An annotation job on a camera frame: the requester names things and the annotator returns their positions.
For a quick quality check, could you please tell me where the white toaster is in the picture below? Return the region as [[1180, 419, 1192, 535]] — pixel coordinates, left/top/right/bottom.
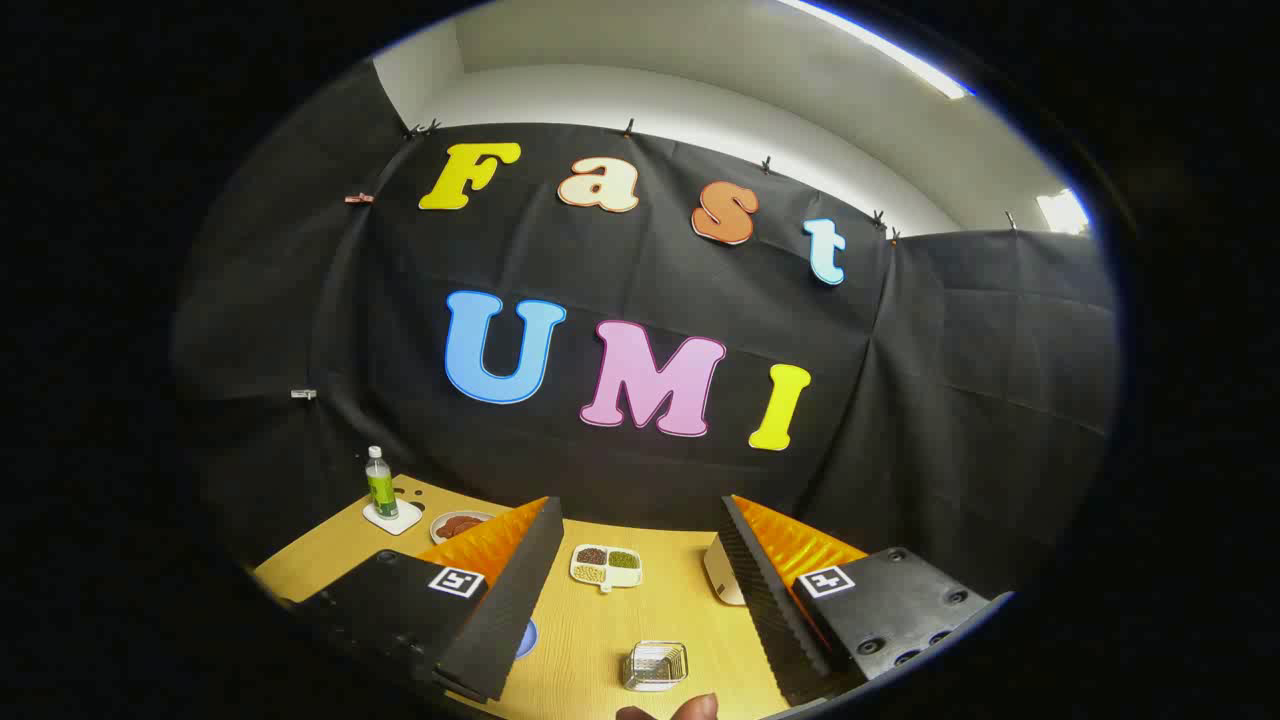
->
[[703, 537, 749, 607]]

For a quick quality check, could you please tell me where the small ceiling light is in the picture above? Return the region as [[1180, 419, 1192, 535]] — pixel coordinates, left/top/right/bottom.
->
[[1035, 188, 1093, 237]]

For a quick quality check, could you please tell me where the plate of steak and vegetables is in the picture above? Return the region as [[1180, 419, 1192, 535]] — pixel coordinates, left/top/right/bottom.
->
[[430, 510, 496, 546]]

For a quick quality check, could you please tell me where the white square coaster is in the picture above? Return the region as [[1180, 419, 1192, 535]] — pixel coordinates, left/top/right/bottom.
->
[[362, 499, 424, 536]]

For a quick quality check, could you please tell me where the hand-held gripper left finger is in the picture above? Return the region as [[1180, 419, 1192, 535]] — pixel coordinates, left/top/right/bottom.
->
[[290, 497, 564, 704]]

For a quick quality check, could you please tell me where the green label water bottle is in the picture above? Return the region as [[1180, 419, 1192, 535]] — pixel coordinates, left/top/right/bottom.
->
[[365, 446, 399, 520]]

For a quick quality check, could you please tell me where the white divided dish of beans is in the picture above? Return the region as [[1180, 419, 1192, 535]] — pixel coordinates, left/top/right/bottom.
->
[[569, 543, 643, 595]]

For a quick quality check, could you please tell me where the metal drain basket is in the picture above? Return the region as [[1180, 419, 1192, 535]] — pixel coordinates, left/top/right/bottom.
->
[[621, 641, 690, 693]]

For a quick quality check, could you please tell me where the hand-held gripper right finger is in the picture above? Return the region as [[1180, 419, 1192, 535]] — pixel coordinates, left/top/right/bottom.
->
[[720, 494, 1001, 707]]

